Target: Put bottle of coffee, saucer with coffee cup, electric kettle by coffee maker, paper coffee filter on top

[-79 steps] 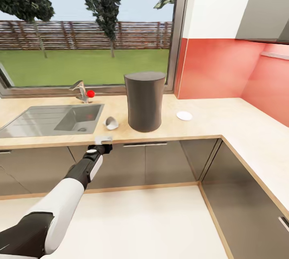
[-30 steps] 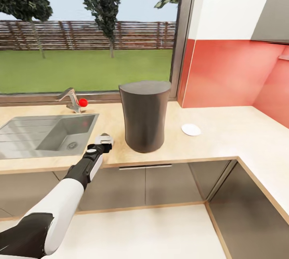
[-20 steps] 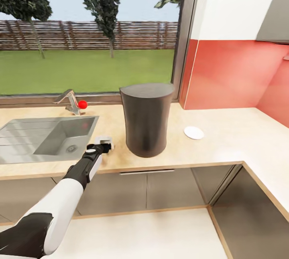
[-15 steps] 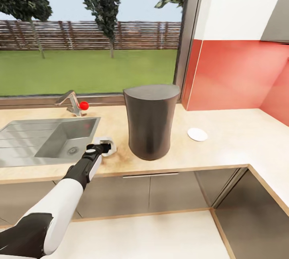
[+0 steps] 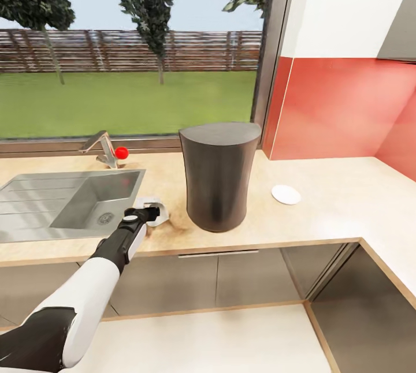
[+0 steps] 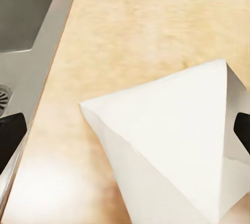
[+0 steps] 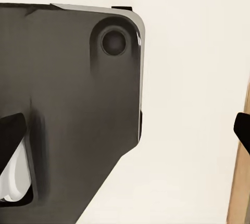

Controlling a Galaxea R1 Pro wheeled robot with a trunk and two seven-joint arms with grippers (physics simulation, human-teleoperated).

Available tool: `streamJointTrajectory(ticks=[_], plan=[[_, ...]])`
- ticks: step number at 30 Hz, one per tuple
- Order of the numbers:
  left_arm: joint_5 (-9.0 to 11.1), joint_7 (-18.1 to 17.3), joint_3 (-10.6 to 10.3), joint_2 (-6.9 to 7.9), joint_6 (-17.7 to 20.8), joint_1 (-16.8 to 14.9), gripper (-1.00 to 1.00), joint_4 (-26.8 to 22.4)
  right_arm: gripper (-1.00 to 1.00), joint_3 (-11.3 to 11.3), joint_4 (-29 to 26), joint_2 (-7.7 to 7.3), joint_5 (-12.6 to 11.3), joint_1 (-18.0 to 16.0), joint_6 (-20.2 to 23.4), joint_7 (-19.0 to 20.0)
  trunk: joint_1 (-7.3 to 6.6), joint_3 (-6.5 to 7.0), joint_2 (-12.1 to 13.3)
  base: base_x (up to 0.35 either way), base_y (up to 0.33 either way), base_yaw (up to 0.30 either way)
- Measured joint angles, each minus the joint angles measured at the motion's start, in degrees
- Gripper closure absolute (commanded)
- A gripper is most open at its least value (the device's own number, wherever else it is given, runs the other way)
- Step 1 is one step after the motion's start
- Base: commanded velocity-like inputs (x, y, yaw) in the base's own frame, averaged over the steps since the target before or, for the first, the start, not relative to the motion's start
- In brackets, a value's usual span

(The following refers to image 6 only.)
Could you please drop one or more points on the countertop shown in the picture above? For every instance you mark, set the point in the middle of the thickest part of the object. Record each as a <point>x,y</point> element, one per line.
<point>64,176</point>

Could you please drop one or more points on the drop in sink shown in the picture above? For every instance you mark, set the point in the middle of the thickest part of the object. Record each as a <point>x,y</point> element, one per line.
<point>30,32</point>

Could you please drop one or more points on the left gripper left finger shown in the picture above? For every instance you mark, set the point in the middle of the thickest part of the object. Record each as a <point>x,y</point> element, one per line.
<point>12,130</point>

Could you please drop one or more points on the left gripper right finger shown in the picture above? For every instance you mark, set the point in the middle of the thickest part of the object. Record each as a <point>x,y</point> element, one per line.
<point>242,129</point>

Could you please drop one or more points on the paper coffee filter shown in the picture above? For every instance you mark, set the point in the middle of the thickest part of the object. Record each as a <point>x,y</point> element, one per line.
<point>171,144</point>

